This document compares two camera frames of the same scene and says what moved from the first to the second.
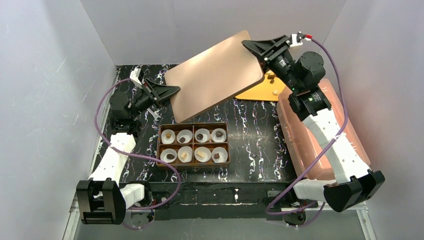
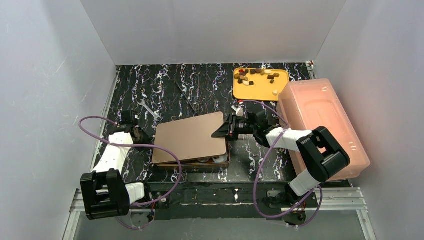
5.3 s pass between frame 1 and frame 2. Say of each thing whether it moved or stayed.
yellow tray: stayed
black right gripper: moved
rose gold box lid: moved
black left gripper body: moved
